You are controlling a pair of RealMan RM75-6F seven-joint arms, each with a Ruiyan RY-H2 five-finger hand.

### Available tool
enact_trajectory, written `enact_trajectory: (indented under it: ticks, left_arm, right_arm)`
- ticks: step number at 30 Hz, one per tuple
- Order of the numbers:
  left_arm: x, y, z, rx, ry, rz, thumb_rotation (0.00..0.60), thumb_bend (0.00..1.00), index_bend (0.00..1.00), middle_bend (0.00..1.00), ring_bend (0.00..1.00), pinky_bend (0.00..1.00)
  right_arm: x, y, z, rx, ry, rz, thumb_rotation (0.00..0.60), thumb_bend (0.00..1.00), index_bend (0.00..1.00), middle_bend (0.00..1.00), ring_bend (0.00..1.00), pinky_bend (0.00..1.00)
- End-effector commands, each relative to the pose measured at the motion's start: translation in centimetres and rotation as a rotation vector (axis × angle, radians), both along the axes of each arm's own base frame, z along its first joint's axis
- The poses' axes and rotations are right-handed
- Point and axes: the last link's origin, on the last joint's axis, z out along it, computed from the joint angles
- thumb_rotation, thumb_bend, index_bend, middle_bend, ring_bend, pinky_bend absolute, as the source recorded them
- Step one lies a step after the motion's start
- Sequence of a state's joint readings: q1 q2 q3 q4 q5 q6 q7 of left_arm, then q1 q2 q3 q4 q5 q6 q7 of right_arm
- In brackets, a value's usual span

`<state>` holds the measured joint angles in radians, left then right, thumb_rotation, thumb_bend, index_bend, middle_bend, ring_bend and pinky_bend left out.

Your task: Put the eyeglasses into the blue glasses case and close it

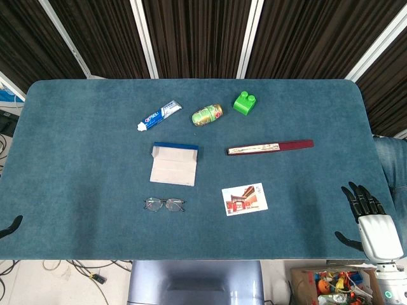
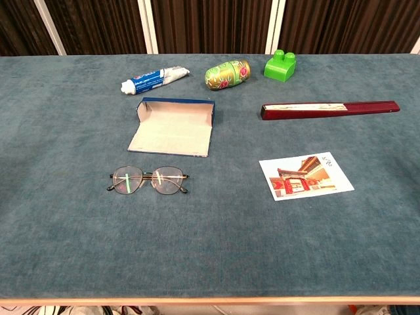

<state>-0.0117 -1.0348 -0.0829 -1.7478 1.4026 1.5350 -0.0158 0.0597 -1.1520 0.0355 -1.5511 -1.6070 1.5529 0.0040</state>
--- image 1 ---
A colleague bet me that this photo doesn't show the dark brown pleated curtain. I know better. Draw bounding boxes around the dark brown pleated curtain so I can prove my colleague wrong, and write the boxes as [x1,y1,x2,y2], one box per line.
[0,0,87,95]
[245,0,407,80]
[47,0,151,79]
[141,0,252,79]
[355,34,407,137]

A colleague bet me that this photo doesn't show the black floor cable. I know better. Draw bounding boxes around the black floor cable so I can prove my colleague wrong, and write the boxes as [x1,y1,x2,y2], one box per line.
[71,259,133,305]

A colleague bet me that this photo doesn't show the white round object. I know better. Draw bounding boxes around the white round object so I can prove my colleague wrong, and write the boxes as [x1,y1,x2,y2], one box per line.
[275,278,292,304]

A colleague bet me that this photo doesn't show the white partition post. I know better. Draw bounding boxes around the white partition post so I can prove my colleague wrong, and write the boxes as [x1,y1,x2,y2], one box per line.
[345,4,407,81]
[0,71,27,102]
[38,0,93,79]
[236,0,265,79]
[129,0,160,79]

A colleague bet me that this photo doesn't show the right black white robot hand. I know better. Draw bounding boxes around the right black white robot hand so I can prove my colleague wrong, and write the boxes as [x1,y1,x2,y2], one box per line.
[334,181,404,263]

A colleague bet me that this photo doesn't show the black-framed eyeglasses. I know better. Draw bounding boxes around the black-framed eyeglasses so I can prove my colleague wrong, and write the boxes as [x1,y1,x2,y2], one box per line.
[142,196,188,214]

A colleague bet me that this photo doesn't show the black rectangular electronic device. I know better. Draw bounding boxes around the black rectangular electronic device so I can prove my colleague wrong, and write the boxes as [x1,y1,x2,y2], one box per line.
[0,109,20,138]

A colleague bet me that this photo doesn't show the blue glasses case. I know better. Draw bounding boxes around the blue glasses case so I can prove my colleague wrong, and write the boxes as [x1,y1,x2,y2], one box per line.
[149,142,200,187]

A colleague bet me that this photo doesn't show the blue-grey robot torso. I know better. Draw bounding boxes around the blue-grey robot torso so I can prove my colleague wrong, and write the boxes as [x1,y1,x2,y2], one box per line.
[127,260,265,305]

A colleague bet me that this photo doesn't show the teal table cloth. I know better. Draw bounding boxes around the teal table cloth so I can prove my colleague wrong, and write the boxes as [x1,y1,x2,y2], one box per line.
[0,78,398,262]

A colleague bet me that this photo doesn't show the blue printed bag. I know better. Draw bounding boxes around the blue printed bag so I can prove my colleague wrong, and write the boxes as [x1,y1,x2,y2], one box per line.
[0,88,25,103]

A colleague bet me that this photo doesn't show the dark red folding fan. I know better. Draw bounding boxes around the dark red folding fan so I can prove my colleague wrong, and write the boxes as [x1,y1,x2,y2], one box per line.
[226,139,315,156]

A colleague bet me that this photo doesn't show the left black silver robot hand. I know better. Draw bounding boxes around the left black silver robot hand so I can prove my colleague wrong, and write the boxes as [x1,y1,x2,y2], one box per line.
[0,215,24,240]

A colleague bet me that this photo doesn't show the blue white toothpaste tube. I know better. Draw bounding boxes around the blue white toothpaste tube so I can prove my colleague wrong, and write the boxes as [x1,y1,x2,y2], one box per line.
[137,100,183,132]

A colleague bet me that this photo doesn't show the red gate photo postcard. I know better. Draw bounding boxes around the red gate photo postcard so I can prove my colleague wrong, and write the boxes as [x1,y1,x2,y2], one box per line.
[221,182,269,217]

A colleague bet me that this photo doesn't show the green gold nesting doll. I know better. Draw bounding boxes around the green gold nesting doll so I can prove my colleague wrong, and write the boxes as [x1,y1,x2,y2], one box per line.
[191,103,224,127]

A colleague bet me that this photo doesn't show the cardboard box of toys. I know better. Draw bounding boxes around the cardboard box of toys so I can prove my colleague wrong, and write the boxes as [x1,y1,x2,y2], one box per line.
[291,266,384,305]

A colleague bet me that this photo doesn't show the green toy building block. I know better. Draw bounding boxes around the green toy building block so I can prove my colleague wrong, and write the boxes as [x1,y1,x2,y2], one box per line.
[233,91,258,117]

